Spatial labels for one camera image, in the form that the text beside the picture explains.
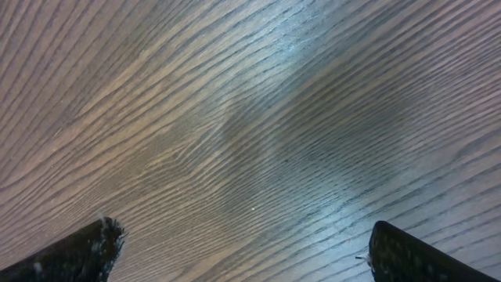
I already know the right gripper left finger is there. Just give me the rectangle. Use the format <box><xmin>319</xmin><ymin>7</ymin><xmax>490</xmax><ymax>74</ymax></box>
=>
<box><xmin>1</xmin><ymin>217</ymin><xmax>126</xmax><ymax>282</ymax></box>

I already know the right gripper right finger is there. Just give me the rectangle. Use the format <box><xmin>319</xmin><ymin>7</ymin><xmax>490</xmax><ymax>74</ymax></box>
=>
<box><xmin>367</xmin><ymin>221</ymin><xmax>499</xmax><ymax>282</ymax></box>

